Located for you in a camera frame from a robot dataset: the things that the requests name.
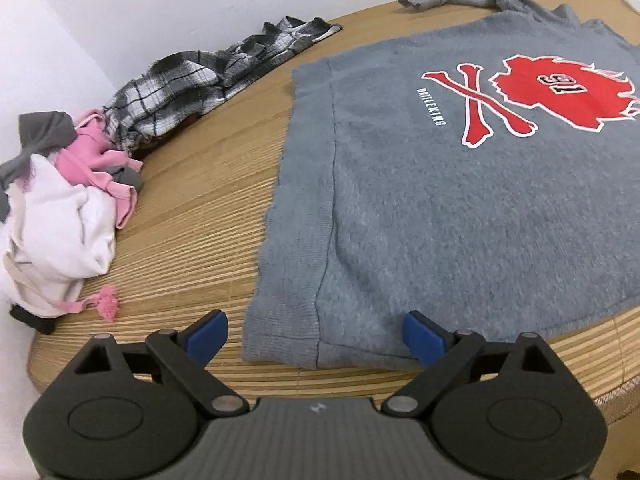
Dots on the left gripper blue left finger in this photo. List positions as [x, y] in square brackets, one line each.
[127, 411]

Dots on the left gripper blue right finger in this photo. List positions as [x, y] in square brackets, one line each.
[498, 410]

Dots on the grey hoodie red print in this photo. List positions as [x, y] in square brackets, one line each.
[484, 174]

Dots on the white garment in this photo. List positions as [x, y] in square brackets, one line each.
[28, 277]

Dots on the pink garment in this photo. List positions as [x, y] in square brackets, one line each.
[101, 193]

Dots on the dark grey garment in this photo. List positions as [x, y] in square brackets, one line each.
[40, 140]

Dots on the black white plaid shirt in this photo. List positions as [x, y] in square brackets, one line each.
[190, 84]

